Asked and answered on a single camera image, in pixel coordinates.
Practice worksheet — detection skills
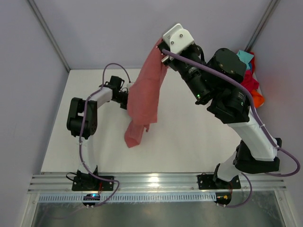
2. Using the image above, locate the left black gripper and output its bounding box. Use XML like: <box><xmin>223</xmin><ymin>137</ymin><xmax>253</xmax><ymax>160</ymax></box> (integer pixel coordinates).
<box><xmin>113</xmin><ymin>91</ymin><xmax>142</xmax><ymax>114</ymax></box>

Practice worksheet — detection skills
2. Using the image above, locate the salmon pink t shirt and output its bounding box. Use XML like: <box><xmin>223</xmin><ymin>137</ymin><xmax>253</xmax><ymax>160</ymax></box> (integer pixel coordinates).
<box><xmin>124</xmin><ymin>39</ymin><xmax>168</xmax><ymax>148</ymax></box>

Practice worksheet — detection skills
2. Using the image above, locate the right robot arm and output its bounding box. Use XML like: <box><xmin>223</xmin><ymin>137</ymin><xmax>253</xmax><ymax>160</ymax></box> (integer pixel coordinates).
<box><xmin>162</xmin><ymin>44</ymin><xmax>281</xmax><ymax>189</ymax></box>

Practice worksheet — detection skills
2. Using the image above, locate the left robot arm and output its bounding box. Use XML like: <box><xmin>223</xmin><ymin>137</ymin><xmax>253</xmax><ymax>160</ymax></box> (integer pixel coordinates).
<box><xmin>66</xmin><ymin>76</ymin><xmax>128</xmax><ymax>191</ymax></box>

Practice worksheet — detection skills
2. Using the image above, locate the teal t shirt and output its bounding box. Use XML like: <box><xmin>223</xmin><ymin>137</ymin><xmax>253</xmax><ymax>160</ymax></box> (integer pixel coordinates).
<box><xmin>236</xmin><ymin>50</ymin><xmax>254</xmax><ymax>70</ymax></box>

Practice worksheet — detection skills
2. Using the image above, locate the crimson red t shirt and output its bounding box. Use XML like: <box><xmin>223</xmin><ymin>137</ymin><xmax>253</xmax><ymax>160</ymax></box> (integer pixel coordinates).
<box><xmin>241</xmin><ymin>70</ymin><xmax>259</xmax><ymax>92</ymax></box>

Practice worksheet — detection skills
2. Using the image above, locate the red t shirt in bin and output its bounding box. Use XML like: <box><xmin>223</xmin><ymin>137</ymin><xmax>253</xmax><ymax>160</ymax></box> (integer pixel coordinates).
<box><xmin>249</xmin><ymin>52</ymin><xmax>255</xmax><ymax>74</ymax></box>

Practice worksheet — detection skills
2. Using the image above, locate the orange t shirt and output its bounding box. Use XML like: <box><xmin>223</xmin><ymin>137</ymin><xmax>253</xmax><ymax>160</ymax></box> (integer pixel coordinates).
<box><xmin>250</xmin><ymin>90</ymin><xmax>265</xmax><ymax>108</ymax></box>

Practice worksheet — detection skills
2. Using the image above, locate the left black controller board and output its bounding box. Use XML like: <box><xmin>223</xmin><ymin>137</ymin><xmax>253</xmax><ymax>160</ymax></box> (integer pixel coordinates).
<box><xmin>82</xmin><ymin>193</ymin><xmax>100</xmax><ymax>207</ymax></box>

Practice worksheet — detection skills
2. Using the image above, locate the black controller board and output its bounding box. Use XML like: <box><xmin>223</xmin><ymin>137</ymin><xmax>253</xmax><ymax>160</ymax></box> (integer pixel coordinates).
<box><xmin>82</xmin><ymin>193</ymin><xmax>100</xmax><ymax>207</ymax></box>
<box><xmin>214</xmin><ymin>192</ymin><xmax>232</xmax><ymax>206</ymax></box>

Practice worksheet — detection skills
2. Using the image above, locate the right black controller board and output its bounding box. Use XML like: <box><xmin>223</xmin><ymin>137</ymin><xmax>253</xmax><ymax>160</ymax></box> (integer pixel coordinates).
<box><xmin>214</xmin><ymin>192</ymin><xmax>232</xmax><ymax>206</ymax></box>

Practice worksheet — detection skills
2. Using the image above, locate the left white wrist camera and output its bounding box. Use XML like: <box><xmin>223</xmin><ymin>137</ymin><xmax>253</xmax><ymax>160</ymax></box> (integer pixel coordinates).
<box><xmin>126</xmin><ymin>82</ymin><xmax>134</xmax><ymax>89</ymax></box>

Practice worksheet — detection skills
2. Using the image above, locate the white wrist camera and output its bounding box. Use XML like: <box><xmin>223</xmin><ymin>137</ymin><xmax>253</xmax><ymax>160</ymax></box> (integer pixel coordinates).
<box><xmin>162</xmin><ymin>23</ymin><xmax>195</xmax><ymax>54</ymax></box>
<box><xmin>126</xmin><ymin>82</ymin><xmax>134</xmax><ymax>89</ymax></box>

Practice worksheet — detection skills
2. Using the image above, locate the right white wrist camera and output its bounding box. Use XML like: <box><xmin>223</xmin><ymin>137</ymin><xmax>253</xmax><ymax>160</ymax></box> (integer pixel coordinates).
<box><xmin>162</xmin><ymin>23</ymin><xmax>195</xmax><ymax>54</ymax></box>

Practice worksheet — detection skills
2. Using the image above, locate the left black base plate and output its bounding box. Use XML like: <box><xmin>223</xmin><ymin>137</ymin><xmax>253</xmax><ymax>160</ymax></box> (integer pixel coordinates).
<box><xmin>71</xmin><ymin>175</ymin><xmax>114</xmax><ymax>192</ymax></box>

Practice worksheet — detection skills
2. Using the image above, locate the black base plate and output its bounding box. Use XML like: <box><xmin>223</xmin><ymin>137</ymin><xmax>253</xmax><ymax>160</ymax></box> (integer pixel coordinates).
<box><xmin>197</xmin><ymin>173</ymin><xmax>241</xmax><ymax>190</ymax></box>
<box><xmin>71</xmin><ymin>175</ymin><xmax>114</xmax><ymax>192</ymax></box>

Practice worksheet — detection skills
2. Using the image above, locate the slotted grey cable duct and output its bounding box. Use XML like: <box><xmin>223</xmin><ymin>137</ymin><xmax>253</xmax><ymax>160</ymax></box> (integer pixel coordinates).
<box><xmin>37</xmin><ymin>192</ymin><xmax>215</xmax><ymax>203</ymax></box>

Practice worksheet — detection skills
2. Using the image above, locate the right corner aluminium post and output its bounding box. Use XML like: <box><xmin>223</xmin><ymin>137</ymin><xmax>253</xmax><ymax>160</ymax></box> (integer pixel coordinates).
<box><xmin>244</xmin><ymin>0</ymin><xmax>281</xmax><ymax>52</ymax></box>

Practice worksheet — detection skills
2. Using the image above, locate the corner aluminium post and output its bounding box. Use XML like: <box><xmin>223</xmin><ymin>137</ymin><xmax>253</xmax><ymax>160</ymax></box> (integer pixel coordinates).
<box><xmin>244</xmin><ymin>0</ymin><xmax>281</xmax><ymax>52</ymax></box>
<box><xmin>26</xmin><ymin>0</ymin><xmax>71</xmax><ymax>73</ymax></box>

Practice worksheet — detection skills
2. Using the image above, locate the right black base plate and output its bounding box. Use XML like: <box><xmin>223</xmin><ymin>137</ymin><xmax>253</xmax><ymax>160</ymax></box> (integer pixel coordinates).
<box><xmin>197</xmin><ymin>173</ymin><xmax>241</xmax><ymax>190</ymax></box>

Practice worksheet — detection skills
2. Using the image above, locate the aluminium front rail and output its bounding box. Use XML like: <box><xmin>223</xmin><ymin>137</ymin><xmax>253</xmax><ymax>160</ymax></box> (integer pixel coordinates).
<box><xmin>28</xmin><ymin>173</ymin><xmax>286</xmax><ymax>193</ymax></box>

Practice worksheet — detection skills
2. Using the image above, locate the left corner aluminium post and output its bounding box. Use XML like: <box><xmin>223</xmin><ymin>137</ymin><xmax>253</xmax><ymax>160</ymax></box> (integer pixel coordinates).
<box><xmin>26</xmin><ymin>0</ymin><xmax>71</xmax><ymax>73</ymax></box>

